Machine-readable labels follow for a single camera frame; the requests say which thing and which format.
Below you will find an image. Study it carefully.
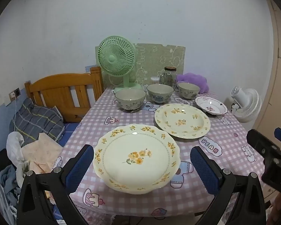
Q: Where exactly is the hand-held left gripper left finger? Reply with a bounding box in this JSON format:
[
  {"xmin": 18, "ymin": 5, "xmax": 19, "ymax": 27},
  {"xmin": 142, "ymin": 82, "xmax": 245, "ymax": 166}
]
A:
[{"xmin": 16, "ymin": 144, "xmax": 94, "ymax": 225}]

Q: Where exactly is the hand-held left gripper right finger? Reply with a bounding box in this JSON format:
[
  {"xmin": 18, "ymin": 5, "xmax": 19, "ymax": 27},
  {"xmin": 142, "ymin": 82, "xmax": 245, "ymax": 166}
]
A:
[{"xmin": 190, "ymin": 146, "xmax": 267, "ymax": 225}]

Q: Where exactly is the round yellow floral plate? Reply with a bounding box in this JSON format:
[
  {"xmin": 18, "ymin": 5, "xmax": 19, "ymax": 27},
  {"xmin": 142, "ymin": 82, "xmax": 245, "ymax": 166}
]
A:
[{"xmin": 154, "ymin": 103, "xmax": 211, "ymax": 140}]

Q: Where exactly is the small red floral plate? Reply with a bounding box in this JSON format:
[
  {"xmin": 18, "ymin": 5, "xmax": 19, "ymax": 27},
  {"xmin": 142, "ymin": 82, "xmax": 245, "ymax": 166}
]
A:
[{"xmin": 195, "ymin": 96, "xmax": 228, "ymax": 116}]

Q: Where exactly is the scalloped yellow floral plate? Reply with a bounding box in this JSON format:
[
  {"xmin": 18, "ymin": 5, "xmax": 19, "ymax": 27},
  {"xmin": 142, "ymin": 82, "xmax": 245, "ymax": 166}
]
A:
[{"xmin": 93, "ymin": 124, "xmax": 181, "ymax": 194}]

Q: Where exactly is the floral ceramic bowl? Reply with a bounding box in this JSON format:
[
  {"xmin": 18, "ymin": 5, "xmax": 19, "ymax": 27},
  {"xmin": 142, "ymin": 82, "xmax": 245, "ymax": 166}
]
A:
[
  {"xmin": 115, "ymin": 88, "xmax": 147, "ymax": 112},
  {"xmin": 177, "ymin": 82, "xmax": 200, "ymax": 100}
]

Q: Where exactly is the ceramic bowl with blue flowers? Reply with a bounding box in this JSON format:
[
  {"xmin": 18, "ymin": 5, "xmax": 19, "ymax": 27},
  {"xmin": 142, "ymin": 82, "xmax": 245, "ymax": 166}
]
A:
[{"xmin": 146, "ymin": 84, "xmax": 174, "ymax": 104}]

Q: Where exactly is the person's right hand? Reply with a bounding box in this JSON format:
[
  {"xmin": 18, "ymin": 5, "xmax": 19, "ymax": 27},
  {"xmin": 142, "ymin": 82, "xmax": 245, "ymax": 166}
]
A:
[{"xmin": 267, "ymin": 193, "xmax": 281, "ymax": 225}]

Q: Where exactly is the white standing fan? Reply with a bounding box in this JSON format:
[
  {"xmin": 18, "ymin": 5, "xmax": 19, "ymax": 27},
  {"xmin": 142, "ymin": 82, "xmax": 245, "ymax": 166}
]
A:
[{"xmin": 229, "ymin": 86, "xmax": 263, "ymax": 123}]

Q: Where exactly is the blue bed sheet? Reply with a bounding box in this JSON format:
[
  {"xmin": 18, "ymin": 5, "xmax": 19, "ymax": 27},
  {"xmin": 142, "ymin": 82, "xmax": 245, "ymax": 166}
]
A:
[{"xmin": 56, "ymin": 122, "xmax": 81, "ymax": 148}]

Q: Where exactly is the peach cloth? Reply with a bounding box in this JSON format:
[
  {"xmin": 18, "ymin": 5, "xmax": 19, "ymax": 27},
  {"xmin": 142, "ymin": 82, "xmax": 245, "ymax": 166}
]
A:
[{"xmin": 21, "ymin": 132, "xmax": 64, "ymax": 174}]

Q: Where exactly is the pink checkered tablecloth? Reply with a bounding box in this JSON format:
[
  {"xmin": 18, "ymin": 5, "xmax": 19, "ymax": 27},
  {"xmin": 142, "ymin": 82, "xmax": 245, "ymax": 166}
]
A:
[{"xmin": 53, "ymin": 85, "xmax": 272, "ymax": 225}]

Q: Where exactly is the grey plaid blanket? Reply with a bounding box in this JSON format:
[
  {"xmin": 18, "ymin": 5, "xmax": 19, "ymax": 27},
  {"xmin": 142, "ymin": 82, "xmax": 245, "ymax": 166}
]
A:
[{"xmin": 9, "ymin": 98, "xmax": 65, "ymax": 147}]

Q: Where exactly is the pile of blue-grey clothes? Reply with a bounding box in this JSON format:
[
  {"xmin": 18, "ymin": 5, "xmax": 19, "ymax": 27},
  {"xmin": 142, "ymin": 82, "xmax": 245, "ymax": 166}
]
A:
[{"xmin": 0, "ymin": 164, "xmax": 24, "ymax": 225}]

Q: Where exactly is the wooden bed headboard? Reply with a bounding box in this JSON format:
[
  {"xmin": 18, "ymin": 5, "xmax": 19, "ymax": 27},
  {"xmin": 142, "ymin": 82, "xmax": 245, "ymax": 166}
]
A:
[{"xmin": 25, "ymin": 66, "xmax": 105, "ymax": 123}]

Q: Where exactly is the purple plush pillow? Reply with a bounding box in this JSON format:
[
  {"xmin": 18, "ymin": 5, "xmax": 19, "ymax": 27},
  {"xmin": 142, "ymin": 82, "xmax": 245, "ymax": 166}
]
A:
[{"xmin": 176, "ymin": 73, "xmax": 209, "ymax": 93}]

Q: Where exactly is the glass jar with dark lid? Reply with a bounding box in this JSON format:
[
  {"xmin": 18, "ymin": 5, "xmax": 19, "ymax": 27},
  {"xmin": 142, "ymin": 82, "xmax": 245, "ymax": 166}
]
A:
[{"xmin": 160, "ymin": 67, "xmax": 178, "ymax": 88}]

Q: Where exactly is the green desk fan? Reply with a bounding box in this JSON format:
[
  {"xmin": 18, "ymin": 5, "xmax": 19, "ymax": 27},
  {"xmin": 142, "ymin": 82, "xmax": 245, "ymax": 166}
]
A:
[{"xmin": 97, "ymin": 36, "xmax": 143, "ymax": 94}]

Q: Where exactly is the green patterned board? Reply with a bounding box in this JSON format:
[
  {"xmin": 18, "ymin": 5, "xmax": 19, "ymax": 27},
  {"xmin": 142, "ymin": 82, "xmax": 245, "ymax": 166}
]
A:
[{"xmin": 95, "ymin": 43, "xmax": 186, "ymax": 87}]

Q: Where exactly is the white charging cable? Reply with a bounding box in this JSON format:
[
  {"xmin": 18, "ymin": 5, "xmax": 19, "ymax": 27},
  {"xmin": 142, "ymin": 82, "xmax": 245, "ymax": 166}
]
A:
[{"xmin": 12, "ymin": 94, "xmax": 17, "ymax": 132}]

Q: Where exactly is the wall socket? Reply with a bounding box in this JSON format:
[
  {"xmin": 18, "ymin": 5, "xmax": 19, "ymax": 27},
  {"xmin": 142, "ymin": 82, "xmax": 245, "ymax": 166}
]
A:
[{"xmin": 9, "ymin": 87, "xmax": 21, "ymax": 99}]

